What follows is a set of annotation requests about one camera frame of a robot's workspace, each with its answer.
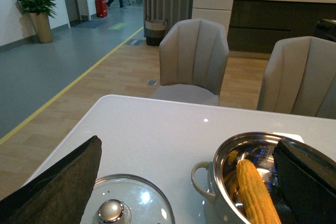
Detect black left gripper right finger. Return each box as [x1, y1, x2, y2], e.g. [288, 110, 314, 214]
[273, 140, 335, 223]

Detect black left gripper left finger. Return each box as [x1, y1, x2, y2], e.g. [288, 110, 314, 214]
[1, 136, 102, 223]

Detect yellow corn cob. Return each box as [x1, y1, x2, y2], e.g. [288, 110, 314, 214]
[236, 159, 281, 223]

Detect glass pot lid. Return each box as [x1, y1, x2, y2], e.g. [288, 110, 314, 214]
[81, 174, 175, 223]

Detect white electric cooking pot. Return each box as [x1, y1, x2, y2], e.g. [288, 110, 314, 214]
[191, 132, 313, 224]

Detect beige chair right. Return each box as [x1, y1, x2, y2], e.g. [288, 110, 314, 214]
[257, 36, 335, 119]

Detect beige chair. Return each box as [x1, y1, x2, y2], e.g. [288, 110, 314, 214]
[257, 36, 335, 119]
[151, 18, 229, 106]

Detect dark kitchen counter cabinet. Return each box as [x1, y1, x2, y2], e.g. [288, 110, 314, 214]
[227, 0, 335, 53]

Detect beige chair left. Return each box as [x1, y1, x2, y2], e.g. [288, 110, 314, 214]
[151, 18, 229, 106]

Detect potted green plant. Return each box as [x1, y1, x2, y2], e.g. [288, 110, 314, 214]
[16, 0, 56, 44]

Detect woven basket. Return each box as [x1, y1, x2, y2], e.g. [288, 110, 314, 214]
[144, 16, 168, 46]

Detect red bin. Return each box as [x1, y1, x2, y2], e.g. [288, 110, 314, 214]
[94, 0, 108, 18]

